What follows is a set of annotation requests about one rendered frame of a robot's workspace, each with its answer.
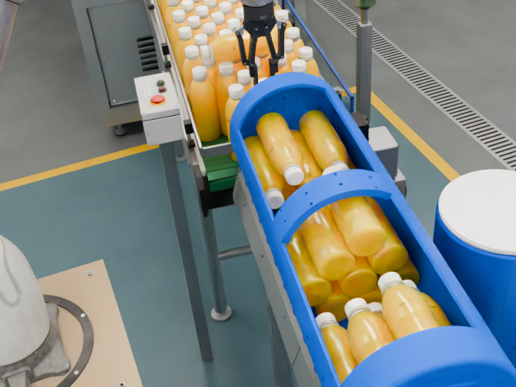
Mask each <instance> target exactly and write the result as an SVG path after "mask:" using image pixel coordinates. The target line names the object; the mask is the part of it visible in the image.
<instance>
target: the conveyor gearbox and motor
mask: <svg viewBox="0 0 516 387"><path fill-rule="evenodd" d="M369 137H370V140H369V144H370V146H371V147H372V149H373V150H374V151H375V153H376V155H377V156H378V158H379V159H380V161H381V162H382V164H383V166H384V167H385V169H386V170H387V171H388V173H389V175H390V177H391V178H392V179H393V181H394V182H395V184H396V186H397V188H398V189H399V190H400V192H401V193H402V195H403V197H404V198H405V197H406V194H407V187H406V185H405V181H406V179H405V177H404V176H403V174H402V172H401V171H400V169H398V158H399V144H398V143H397V142H396V141H395V139H394V137H393V136H392V135H391V134H390V132H389V129H387V128H386V127H385V126H381V127H374V128H370V129H369Z"/></svg>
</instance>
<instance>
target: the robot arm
mask: <svg viewBox="0 0 516 387"><path fill-rule="evenodd" d="M25 1H26V0H0V76H1V73H2V67H3V64H4V61H5V56H6V52H7V49H8V43H9V40H10V37H11V33H12V28H13V24H14V21H15V16H16V13H17V10H18V4H23V3H24V2H25ZM240 2H242V3H243V17H244V20H243V25H241V26H240V27H239V28H237V27H235V28H234V29H233V31H234V33H235V35H236V37H237V42H238V46H239V51H240V60H241V62H242V64H243V66H249V74H250V77H251V78H253V85H254V86H255V85H256V84H258V83H259V81H258V69H257V65H256V62H255V56H256V43H257V39H258V38H259V37H266V41H267V44H268V47H269V50H270V55H271V58H269V67H270V77H272V76H274V75H275V73H277V72H278V71H279V69H278V63H279V60H280V59H284V57H285V30H286V26H287V23H286V22H285V20H284V19H281V20H279V19H276V17H275V15H274V6H273V0H240ZM275 25H276V27H277V28H278V29H277V38H278V53H276V51H275V48H274V45H273V40H272V36H271V33H270V32H271V31H272V30H273V28H274V26H275ZM244 30H246V31H247V32H248V33H249V34H250V46H249V54H248V59H246V52H245V47H244V42H243V37H242V36H243V34H244V33H243V31H244ZM58 314H59V309H58V305H57V304H56V303H46V304H45V301H44V297H43V295H42V292H41V289H40V286H39V285H38V281H37V280H36V277H35V275H34V273H33V271H32V269H31V266H30V265H29V263H28V261H27V259H26V257H25V255H24V254H23V253H22V251H20V249H19V248H17V246H16V245H15V244H14V243H13V242H11V241H10V240H8V239H7V238H5V237H3V236H2V235H0V387H30V384H32V383H34V382H38V381H41V380H43V379H47V378H51V377H56V376H63V375H66V374H68V373H69V372H70V370H71V363H70V361H69V359H68V358H67V356H66V355H65V351H64V347H63V343H62V339H61V333H60V329H59V325H58Z"/></svg>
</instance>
